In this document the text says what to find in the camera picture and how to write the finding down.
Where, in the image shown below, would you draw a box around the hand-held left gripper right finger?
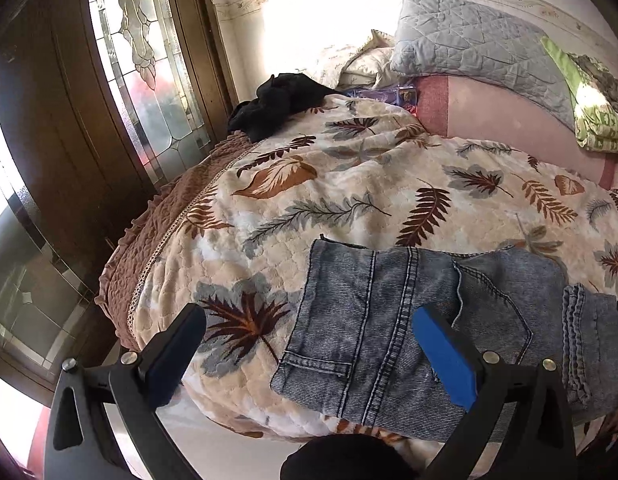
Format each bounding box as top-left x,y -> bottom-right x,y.
412,306 -> 578,480

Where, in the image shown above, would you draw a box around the leaf print blanket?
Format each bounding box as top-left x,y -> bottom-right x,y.
131,92 -> 618,443

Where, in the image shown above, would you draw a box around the black cloth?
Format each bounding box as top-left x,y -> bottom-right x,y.
226,72 -> 341,142

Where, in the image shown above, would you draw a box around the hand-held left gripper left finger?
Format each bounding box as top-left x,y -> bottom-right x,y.
44,302 -> 207,480

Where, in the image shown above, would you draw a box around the wooden stained glass door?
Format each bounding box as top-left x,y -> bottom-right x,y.
0,0 -> 240,411

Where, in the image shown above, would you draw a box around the brown ruffled bed cover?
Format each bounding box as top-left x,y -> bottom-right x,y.
94,132 -> 255,354

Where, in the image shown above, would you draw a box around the green printed quilt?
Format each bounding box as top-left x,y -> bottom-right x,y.
540,36 -> 618,154

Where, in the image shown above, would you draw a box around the grey quilted pillow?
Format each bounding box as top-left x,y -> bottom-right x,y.
389,0 -> 578,131

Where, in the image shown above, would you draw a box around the cream floral pillow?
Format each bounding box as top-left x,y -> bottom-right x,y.
314,29 -> 397,92

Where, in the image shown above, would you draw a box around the blue denim pants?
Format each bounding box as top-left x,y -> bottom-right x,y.
270,234 -> 618,426

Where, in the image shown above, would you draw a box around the grey crumpled cloth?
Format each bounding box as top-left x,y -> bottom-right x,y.
572,54 -> 618,107

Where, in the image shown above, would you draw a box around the clear plastic packet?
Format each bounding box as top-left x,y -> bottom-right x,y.
344,86 -> 421,112

